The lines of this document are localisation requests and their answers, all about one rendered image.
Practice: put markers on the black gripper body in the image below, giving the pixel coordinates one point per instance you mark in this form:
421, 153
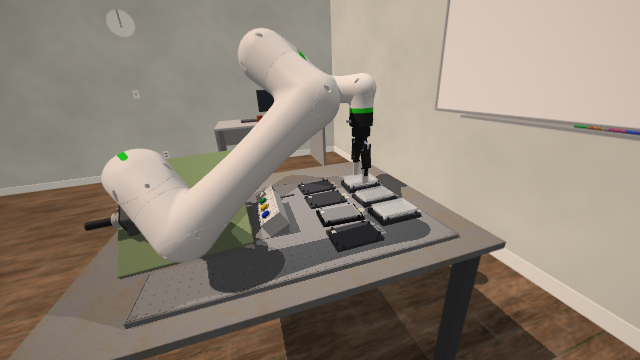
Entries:
361, 135

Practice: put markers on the white button panel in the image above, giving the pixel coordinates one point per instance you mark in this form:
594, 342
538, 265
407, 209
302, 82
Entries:
273, 218

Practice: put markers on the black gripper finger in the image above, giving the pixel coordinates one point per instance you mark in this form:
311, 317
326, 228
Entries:
366, 160
356, 154

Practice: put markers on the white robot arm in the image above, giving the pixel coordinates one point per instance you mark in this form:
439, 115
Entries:
183, 225

